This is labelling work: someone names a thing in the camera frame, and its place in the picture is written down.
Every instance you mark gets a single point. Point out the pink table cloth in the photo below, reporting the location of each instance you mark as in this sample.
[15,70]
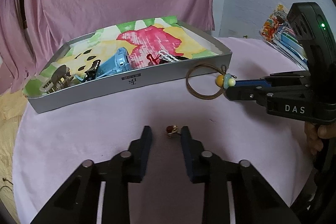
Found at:
[50,146]

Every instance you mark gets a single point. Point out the yellow blanket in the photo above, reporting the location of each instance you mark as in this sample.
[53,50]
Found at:
[13,106]

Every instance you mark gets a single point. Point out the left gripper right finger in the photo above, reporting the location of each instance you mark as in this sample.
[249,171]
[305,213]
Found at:
[192,152]

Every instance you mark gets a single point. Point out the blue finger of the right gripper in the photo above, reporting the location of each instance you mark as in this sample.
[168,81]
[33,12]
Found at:
[246,94]
[254,82]

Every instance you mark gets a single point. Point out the gold red stone earring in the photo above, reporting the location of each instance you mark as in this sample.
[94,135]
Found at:
[172,131]

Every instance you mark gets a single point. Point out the blue smart watch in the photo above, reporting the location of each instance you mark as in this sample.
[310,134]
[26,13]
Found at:
[116,64]

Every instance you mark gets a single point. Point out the beige claw hair clip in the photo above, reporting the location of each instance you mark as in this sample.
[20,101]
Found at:
[60,79]

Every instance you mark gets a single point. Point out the person's right hand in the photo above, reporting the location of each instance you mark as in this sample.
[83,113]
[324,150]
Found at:
[315,135]

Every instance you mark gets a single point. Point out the black hair clip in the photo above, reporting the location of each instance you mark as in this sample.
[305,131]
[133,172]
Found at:
[90,74]

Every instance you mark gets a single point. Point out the white chain hair clip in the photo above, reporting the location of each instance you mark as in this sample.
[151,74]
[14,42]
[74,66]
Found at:
[165,56]

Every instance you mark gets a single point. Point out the grey tray with colourful liner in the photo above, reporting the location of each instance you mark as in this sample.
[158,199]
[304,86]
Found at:
[142,39]

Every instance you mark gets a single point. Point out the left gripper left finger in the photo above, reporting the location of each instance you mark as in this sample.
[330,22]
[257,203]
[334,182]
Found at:
[140,150]

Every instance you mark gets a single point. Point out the stack of books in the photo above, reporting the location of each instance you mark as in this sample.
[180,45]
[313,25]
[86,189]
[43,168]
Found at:
[279,35]

